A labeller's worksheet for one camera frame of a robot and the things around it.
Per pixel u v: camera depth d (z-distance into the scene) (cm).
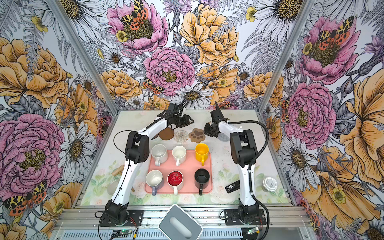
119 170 89
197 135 107
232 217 74
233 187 81
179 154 94
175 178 85
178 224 73
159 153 95
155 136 77
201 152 96
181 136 106
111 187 76
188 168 92
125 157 68
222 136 106
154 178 85
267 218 69
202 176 86
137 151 67
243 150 59
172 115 92
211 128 94
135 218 73
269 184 79
